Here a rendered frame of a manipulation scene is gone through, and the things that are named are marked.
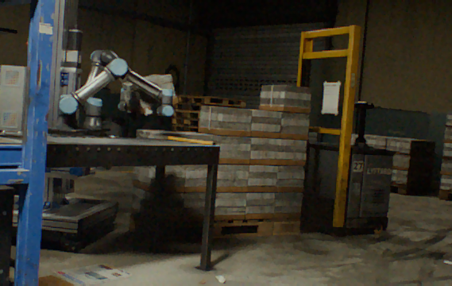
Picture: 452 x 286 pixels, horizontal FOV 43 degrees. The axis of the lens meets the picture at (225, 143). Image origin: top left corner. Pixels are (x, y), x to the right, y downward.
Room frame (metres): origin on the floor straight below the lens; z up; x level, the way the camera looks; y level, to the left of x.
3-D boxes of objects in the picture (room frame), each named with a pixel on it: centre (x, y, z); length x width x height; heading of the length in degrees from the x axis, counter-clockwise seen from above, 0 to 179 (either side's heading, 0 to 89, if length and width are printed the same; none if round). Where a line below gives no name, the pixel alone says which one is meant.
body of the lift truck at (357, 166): (5.50, -1.19, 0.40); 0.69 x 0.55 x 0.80; 30
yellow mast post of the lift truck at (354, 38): (5.03, -1.04, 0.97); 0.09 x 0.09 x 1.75; 30
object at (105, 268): (3.34, 0.71, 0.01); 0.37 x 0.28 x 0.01; 138
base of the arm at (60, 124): (3.99, 1.11, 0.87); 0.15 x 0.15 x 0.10
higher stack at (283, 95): (5.10, -0.50, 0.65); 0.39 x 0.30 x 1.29; 30
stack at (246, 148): (4.74, 0.13, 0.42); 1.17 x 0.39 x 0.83; 120
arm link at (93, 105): (4.48, 1.05, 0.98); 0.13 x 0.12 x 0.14; 50
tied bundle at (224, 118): (4.81, 0.02, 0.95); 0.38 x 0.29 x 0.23; 31
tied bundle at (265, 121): (4.95, -0.24, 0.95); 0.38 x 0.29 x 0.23; 30
